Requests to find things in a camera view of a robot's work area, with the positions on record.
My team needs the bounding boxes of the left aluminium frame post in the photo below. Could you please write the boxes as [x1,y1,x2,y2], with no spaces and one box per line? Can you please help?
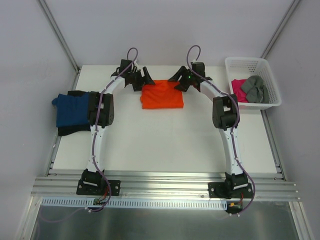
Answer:
[37,0,80,73]

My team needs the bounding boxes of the white slotted cable duct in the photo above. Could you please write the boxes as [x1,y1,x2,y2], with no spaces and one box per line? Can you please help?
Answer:
[41,197,227,211]

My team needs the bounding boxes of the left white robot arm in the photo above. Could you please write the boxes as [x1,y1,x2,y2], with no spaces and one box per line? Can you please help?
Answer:
[81,59,155,194]

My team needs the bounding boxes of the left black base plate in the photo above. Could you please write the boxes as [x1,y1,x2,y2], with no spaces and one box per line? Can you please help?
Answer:
[76,179,121,196]

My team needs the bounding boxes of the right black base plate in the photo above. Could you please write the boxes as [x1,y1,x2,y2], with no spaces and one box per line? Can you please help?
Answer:
[207,182,254,200]

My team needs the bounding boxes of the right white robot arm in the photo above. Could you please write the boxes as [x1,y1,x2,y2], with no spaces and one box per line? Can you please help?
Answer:
[169,62,249,198]

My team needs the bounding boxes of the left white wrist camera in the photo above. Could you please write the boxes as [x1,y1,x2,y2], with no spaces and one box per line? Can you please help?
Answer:
[132,61,141,73]

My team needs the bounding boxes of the orange t shirt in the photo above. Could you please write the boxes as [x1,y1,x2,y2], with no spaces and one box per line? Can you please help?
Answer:
[140,80,184,110]

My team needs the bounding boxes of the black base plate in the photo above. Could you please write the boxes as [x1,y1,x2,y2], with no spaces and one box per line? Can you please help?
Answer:
[207,182,254,200]
[76,179,121,196]

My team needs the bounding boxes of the grey t shirt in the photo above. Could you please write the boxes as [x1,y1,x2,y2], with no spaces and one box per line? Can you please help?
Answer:
[240,75,270,104]

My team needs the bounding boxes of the aluminium frame post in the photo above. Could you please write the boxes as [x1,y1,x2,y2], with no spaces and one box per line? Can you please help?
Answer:
[37,0,80,73]
[260,0,303,59]

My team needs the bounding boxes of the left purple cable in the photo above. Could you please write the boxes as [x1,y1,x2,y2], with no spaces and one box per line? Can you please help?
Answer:
[38,47,140,223]

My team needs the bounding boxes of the aluminium extrusion rail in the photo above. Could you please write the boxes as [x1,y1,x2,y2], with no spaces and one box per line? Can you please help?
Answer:
[31,169,302,202]

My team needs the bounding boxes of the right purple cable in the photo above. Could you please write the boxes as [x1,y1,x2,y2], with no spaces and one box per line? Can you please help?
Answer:
[186,45,256,218]

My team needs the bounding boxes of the purple cable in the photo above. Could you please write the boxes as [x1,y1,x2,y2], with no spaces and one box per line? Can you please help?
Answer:
[186,45,256,218]
[38,47,140,223]

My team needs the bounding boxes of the right aluminium frame post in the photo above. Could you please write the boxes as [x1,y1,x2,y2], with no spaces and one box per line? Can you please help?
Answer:
[260,0,303,59]

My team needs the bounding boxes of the blue folded t shirt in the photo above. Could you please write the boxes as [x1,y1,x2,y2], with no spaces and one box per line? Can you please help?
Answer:
[51,92,90,128]

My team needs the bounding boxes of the pink t shirt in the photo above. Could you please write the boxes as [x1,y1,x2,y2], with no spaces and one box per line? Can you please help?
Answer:
[231,79,248,103]

